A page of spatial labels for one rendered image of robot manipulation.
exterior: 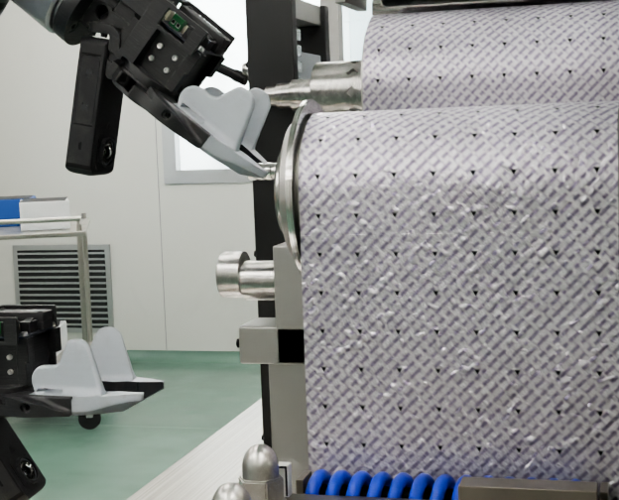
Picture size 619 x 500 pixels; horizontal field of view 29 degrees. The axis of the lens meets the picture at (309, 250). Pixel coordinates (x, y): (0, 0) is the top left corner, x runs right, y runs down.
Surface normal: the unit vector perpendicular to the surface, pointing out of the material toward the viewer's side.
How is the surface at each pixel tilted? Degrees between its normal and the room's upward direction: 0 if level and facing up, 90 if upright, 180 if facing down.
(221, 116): 90
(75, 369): 90
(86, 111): 90
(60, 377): 90
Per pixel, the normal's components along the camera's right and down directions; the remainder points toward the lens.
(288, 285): -0.25, 0.11
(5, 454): 0.81, -0.54
